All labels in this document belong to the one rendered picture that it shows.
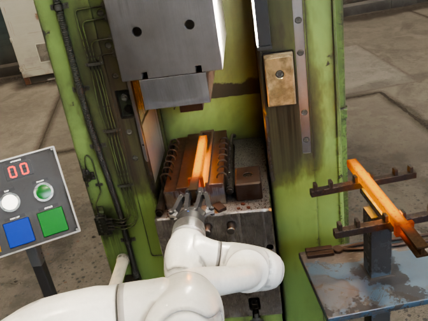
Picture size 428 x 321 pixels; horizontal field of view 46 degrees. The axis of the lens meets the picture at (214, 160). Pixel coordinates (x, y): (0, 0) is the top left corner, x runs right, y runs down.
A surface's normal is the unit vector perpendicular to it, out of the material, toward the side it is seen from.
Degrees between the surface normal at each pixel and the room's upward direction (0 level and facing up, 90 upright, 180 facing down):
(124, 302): 12
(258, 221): 90
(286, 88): 90
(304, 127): 90
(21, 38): 90
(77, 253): 0
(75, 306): 6
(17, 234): 60
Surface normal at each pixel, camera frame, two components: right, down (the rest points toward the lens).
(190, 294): 0.26, -0.94
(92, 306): 0.05, -0.79
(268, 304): -0.04, 0.46
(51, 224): 0.25, -0.11
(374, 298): -0.14, -0.88
